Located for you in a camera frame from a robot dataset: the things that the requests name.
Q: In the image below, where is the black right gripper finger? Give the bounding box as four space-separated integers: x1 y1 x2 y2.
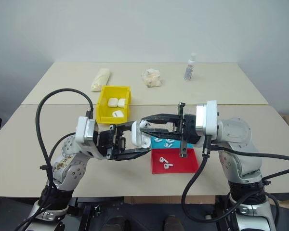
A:
139 127 184 141
140 112 184 126

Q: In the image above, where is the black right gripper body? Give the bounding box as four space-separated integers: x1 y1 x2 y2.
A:
177 102 201 159

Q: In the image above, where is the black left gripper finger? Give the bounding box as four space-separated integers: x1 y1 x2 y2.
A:
115 121 136 132
113 147 152 161

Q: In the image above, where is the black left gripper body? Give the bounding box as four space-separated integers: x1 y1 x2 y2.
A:
93 123 129 161

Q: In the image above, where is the yellow plastic bin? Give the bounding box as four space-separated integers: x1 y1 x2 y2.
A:
96 85 133 125

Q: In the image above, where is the blue plastic tray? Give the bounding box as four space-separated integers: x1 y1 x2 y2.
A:
150 136 195 150

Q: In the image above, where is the red plastic tray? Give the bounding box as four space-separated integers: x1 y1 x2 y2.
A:
151 147 200 175

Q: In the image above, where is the clear bag of white pieces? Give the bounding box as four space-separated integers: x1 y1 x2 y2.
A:
140 68 164 88

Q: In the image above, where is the cream rolled plastic package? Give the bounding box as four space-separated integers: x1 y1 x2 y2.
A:
90 67 112 92

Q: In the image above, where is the white spray bottle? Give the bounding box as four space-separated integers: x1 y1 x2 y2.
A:
183 52 198 82

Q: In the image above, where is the dark rounded shape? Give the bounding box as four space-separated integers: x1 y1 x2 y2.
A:
163 214 183 231
105 215 126 231

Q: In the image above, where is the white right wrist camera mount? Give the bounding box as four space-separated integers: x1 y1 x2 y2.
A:
196 100 219 145

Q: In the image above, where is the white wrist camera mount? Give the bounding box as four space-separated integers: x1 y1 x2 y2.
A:
75 116 98 148
196 100 219 145

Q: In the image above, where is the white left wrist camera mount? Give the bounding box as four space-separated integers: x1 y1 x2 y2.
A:
75 116 98 148

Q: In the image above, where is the black metal frame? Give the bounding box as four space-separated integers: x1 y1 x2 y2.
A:
66 197 128 231

